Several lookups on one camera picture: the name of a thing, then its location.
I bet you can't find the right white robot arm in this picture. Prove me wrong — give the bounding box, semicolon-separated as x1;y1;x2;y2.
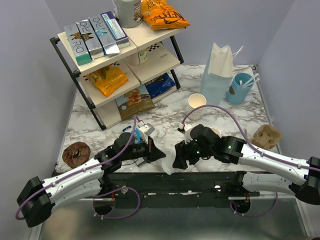
172;123;320;205

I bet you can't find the brown cardboard cup carrier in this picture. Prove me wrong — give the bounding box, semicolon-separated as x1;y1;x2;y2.
250;124;282;150

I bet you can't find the blue razor package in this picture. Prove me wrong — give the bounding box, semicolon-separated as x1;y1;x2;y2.
122;126;148;168

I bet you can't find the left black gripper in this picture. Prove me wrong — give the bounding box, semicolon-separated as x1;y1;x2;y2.
120;136;166;165

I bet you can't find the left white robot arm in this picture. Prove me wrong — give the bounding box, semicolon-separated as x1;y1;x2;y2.
16;132;166;228

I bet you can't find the orange chip bag top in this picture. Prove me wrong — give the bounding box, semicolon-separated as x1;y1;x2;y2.
140;0;190;30

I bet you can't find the stack of white lids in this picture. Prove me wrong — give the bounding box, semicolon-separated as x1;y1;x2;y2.
159;149;176;175

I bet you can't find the stack of paper cups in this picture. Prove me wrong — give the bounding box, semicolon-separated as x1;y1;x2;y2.
187;93;207;121

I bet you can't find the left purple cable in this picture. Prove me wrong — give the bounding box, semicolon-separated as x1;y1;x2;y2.
14;114;145;221

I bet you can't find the light blue paper bag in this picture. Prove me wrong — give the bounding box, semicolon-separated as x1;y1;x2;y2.
200;43;243;105

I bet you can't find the white bowl on shelf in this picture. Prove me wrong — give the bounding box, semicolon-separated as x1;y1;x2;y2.
128;48;149;66

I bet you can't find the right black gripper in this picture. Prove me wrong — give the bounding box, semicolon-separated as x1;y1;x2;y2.
171;135;215;168

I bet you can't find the yellow snack bag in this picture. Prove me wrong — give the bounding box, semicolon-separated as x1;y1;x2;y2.
86;65;128;97

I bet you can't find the blue chip bag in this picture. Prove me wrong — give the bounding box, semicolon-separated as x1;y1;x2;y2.
144;73;176;99

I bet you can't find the purple and white box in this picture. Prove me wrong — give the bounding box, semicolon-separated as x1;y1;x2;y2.
100;11;130;49

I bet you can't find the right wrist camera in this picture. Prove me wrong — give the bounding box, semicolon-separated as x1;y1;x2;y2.
177;123;193;144

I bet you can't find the blue cup with stirrers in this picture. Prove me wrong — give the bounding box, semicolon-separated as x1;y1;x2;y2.
226;72;259;105

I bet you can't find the brown and blue snack bag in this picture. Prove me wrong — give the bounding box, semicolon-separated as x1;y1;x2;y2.
116;84;155;121

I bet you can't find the blue R.O carton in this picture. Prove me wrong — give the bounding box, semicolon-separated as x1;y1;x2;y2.
89;15;120;56

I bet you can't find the black and cream shelf rack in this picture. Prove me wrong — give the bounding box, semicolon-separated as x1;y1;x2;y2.
50;22;184;130

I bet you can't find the single paper cup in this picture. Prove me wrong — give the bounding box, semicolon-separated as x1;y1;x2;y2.
211;127;222;138

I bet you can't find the grey printed mug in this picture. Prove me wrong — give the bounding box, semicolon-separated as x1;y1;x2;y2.
112;0;142;29

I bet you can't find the silver R.O carton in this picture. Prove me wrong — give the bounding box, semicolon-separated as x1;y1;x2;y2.
76;19;105;60

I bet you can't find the teal R.O carton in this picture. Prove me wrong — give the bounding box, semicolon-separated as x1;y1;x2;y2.
63;24;92;66

